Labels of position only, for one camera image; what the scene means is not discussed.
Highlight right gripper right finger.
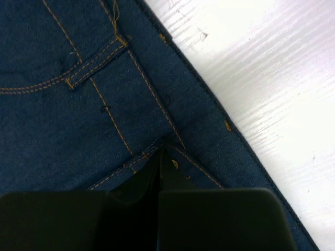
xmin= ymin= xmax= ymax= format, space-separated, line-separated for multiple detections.
xmin=158 ymin=150 xmax=296 ymax=250

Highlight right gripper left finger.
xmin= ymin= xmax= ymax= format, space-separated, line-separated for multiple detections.
xmin=1 ymin=152 xmax=161 ymax=250

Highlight dark blue denim trousers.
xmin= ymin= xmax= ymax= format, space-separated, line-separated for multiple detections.
xmin=1 ymin=1 xmax=317 ymax=250

